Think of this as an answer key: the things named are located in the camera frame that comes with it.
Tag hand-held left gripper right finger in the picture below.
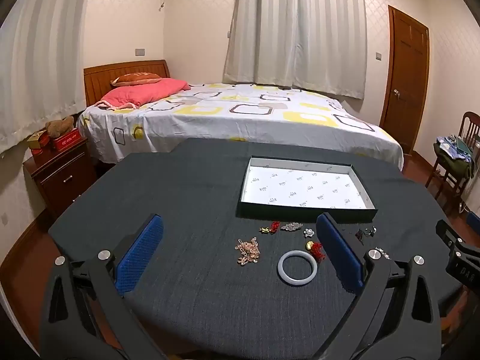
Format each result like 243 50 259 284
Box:
316 212 443 360

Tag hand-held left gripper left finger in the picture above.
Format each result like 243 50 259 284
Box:
39 213 166 360

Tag red knot charm with tassel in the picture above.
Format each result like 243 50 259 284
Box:
305 241 326 263

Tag silver pearl ring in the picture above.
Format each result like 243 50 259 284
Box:
355 227 377 246

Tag white jade bangle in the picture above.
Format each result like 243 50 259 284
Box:
277 251 319 286

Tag green tray with white lining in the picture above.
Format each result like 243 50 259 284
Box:
236 155 378 223

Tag small rose gold brooch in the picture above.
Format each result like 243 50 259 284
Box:
235 237 262 266

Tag pile of clothes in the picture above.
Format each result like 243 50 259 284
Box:
434 135 475 181

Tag dark grey tablecloth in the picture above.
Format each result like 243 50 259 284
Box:
49 137 466 360

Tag wooden chair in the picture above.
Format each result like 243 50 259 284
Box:
425 112 480 199

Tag wooden nightstand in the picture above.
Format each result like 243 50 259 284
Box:
23 137 99 220

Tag red gift box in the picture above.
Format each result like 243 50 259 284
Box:
52 128 81 152

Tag brown teddy bear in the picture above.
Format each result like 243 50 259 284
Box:
46 116 75 138

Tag wooden door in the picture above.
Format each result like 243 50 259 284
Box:
379 5 430 154

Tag red and gold box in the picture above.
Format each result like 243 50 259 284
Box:
26 130 50 151

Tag bed with patterned sheet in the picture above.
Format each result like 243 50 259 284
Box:
77 82 405 171

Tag pink pillow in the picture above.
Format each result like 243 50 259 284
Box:
94 78 191 110

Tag orange cushion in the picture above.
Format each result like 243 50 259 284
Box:
110 73 164 86

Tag wooden headboard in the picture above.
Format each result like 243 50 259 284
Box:
83 60 171 107

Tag white side curtain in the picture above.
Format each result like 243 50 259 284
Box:
0 0 94 154

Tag white window curtain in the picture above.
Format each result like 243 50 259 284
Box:
224 0 366 100

